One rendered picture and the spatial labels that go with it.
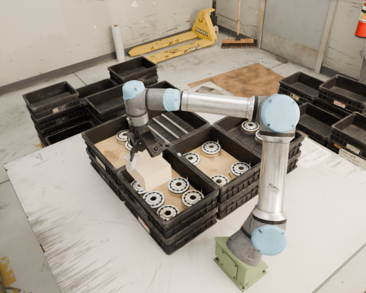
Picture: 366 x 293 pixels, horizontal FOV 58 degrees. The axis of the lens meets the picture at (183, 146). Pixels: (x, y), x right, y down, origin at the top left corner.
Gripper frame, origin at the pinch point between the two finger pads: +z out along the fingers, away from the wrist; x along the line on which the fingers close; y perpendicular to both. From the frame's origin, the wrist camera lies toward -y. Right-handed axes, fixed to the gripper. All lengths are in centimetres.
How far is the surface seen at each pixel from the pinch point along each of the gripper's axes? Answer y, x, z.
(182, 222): -16.7, -3.7, 22.4
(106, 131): 61, -7, 21
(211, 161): 8.7, -40.9, 26.6
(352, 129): 0, -168, 61
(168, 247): -16.5, 3.9, 33.8
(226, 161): 4, -47, 27
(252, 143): 6, -68, 27
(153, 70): 167, -101, 53
